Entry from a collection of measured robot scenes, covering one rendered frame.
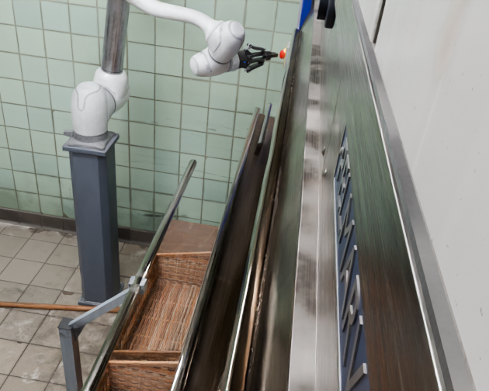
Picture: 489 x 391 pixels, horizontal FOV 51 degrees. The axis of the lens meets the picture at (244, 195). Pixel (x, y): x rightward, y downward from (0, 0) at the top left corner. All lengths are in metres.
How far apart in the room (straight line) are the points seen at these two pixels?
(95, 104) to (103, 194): 0.46
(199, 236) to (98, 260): 0.57
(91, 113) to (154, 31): 0.65
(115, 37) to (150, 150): 0.85
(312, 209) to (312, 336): 0.15
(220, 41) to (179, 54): 0.81
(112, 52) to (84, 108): 0.30
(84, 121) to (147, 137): 0.72
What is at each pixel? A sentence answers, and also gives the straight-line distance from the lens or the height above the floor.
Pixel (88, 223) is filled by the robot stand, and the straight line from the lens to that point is 2.71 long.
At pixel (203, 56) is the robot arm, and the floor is 1.50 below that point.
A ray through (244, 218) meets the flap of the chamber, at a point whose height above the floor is 1.41.
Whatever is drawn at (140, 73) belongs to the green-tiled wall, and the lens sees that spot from 2.93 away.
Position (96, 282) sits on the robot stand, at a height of 0.18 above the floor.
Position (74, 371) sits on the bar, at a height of 0.76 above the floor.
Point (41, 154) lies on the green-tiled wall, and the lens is 3.41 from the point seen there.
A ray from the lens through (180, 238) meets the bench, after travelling 2.58.
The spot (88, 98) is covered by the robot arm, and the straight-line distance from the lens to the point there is 2.40.
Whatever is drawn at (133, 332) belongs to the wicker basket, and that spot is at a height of 0.59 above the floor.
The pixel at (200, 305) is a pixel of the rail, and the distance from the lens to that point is 1.01.
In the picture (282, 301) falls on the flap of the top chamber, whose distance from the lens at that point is 0.53.
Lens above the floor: 2.15
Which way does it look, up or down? 32 degrees down
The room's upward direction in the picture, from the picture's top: 7 degrees clockwise
